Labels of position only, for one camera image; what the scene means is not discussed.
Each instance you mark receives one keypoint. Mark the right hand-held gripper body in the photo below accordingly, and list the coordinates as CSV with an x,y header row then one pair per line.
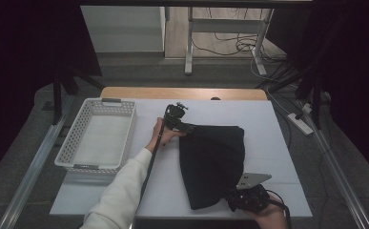
x,y
249,197

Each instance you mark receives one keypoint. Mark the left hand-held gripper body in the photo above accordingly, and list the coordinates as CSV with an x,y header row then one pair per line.
x,y
173,117

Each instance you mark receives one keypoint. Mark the dark navy knit vest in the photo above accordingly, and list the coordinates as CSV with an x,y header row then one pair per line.
x,y
210,165

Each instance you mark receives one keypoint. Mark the white perforated plastic basket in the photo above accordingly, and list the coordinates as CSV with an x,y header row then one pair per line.
x,y
99,140

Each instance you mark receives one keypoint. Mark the person's left hand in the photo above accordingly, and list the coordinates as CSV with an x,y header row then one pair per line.
x,y
161,136

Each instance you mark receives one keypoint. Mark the person's right hand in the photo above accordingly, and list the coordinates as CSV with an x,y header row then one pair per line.
x,y
272,218

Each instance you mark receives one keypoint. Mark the wooden table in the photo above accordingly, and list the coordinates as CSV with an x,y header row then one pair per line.
x,y
172,93

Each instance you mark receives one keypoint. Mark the white table cover board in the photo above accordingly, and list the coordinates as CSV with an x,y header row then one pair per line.
x,y
261,143

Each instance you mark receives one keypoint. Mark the white power strip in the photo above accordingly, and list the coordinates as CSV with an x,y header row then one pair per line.
x,y
299,124

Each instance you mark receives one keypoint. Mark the white cabinet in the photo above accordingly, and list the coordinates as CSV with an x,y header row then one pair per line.
x,y
125,28

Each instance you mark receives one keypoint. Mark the white plug adapter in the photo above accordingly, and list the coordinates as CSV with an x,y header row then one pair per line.
x,y
306,108

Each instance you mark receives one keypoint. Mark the black overhead bar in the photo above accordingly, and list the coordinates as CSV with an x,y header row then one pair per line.
x,y
194,3

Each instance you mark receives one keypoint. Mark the black metal stand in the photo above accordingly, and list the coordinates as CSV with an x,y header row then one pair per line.
x,y
316,101
57,101

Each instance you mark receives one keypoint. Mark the dark curtain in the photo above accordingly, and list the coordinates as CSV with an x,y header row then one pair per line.
x,y
20,63
353,63

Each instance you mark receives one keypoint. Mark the aluminium floor rail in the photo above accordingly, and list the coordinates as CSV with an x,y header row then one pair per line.
x,y
32,171
338,171

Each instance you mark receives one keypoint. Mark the white metal desk frame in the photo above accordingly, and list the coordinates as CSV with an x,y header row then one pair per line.
x,y
226,25

